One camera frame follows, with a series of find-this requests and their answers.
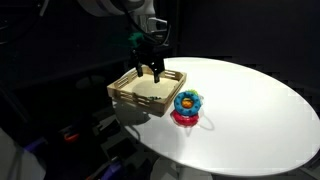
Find wooden slatted tray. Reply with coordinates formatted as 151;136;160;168
106;65;188;118

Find orange toy ring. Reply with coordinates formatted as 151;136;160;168
181;98;194;109

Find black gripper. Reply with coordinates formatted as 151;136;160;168
129;43;167;84

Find red toy ring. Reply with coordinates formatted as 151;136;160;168
169;109;200;129

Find lilac strip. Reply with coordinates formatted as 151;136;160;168
23;137;50;153

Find white rounded object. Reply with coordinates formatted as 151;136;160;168
0;128;47;180

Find orange clamp handle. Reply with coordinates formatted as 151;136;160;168
64;132;81;142

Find light green toy ring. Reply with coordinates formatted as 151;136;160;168
185;88;201;98

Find white table pedestal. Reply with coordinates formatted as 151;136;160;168
149;158;214;180

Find purple clamp part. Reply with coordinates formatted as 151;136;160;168
96;159;126;180

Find teal camera mount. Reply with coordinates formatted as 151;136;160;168
128;31;146;50

